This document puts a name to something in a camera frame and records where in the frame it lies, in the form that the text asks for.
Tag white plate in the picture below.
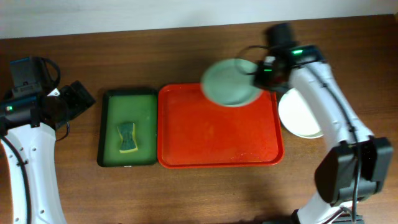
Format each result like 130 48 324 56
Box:
278 88 323 139

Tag pale green plate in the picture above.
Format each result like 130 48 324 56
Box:
201 58 262 107

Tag yellow green scrub sponge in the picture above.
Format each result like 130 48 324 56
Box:
117 123 138 153

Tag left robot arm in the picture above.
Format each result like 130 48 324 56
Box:
1 81 95 223

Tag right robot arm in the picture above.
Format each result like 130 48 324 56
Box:
253 44 393 223

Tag dark green soapy tray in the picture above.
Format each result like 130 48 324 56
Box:
97 88 157 167

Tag red plastic tray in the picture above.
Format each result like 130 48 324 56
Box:
157 83 284 169

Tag black metal base rail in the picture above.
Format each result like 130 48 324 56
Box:
330 215 365 224

